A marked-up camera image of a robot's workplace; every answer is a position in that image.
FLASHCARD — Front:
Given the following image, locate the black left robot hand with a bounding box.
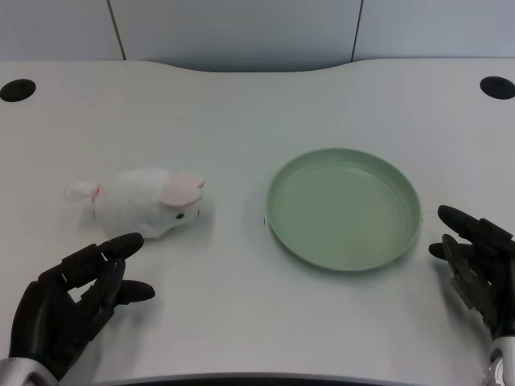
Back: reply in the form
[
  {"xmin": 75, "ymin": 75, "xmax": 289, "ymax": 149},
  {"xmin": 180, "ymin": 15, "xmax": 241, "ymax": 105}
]
[{"xmin": 8, "ymin": 232, "xmax": 156, "ymax": 382}]

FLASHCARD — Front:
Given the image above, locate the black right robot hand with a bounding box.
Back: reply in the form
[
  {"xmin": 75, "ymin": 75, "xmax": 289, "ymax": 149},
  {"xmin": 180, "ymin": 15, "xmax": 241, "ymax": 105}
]
[{"xmin": 427, "ymin": 204, "xmax": 515, "ymax": 343}]

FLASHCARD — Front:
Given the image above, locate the white plush rabbit doll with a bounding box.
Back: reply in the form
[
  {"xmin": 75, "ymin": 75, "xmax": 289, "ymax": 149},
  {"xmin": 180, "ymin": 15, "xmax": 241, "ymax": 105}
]
[{"xmin": 64, "ymin": 166, "xmax": 207, "ymax": 241}]

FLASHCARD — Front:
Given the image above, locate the green round plate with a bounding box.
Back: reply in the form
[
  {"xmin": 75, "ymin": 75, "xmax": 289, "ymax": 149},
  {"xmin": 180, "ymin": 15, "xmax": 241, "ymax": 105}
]
[{"xmin": 263, "ymin": 147, "xmax": 422, "ymax": 274}]

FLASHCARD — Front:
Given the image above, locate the black table cable grommet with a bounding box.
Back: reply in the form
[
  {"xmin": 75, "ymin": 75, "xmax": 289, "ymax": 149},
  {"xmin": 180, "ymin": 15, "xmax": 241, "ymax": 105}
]
[
  {"xmin": 479, "ymin": 76, "xmax": 515, "ymax": 100},
  {"xmin": 0, "ymin": 79, "xmax": 37, "ymax": 103}
]

